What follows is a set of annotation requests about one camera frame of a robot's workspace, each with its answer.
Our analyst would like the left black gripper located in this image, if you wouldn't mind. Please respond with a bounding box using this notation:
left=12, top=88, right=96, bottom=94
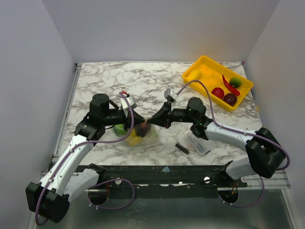
left=102, top=109, right=146, bottom=132

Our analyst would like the dark purple toy fruit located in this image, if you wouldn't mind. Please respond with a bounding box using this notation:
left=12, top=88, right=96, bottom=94
left=134, top=122, right=152, bottom=137

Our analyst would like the clear zip top bag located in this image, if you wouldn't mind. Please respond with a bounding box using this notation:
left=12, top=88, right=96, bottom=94
left=123, top=122, right=159, bottom=147

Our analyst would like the white toy cauliflower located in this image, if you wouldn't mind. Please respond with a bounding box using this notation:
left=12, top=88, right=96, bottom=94
left=143, top=126, right=159, bottom=145

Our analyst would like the yellow toy banana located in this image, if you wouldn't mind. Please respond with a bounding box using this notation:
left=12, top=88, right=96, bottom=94
left=125, top=129, right=142, bottom=146

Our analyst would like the green toy watermelon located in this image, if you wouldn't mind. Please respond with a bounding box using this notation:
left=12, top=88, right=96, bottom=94
left=112, top=125, right=127, bottom=136

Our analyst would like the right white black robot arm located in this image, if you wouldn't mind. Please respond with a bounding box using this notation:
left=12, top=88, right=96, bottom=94
left=147, top=97, right=286, bottom=187

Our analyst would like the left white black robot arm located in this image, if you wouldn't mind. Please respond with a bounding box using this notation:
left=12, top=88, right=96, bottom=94
left=26, top=92, right=145, bottom=226

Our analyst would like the clear bag of screws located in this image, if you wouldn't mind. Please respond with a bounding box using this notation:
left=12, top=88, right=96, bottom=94
left=186, top=132, right=211, bottom=156

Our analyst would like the black comb-like part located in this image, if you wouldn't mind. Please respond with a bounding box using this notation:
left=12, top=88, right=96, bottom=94
left=175, top=142, right=189, bottom=154

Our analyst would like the red toy apple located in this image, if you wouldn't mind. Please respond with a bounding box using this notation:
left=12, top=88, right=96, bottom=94
left=211, top=87, right=224, bottom=99

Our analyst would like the yellow plastic bin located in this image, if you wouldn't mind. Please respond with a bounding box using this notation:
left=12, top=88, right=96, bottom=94
left=182, top=56, right=254, bottom=112

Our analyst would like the dark red toy plum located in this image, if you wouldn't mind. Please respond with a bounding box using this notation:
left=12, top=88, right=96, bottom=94
left=223, top=93, right=237, bottom=106

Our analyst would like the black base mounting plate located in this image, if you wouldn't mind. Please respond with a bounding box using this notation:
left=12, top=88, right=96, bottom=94
left=71, top=163, right=254, bottom=199

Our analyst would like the red toy chili pepper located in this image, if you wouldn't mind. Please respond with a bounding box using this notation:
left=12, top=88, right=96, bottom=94
left=222, top=75, right=240, bottom=96

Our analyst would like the green yellow toy mango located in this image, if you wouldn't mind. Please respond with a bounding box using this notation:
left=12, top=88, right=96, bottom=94
left=229, top=77, right=243, bottom=88

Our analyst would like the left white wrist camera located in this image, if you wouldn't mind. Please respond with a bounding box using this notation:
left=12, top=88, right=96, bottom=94
left=120, top=92, right=137, bottom=117

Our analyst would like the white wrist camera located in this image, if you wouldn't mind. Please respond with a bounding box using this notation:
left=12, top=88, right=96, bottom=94
left=164, top=88, right=178, bottom=104
left=120, top=92, right=137, bottom=117

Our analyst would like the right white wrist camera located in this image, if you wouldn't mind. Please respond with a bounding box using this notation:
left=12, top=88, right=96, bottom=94
left=164, top=88, right=178, bottom=104

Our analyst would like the aluminium extrusion rail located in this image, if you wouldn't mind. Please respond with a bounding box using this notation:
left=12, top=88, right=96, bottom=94
left=245, top=170, right=291, bottom=189

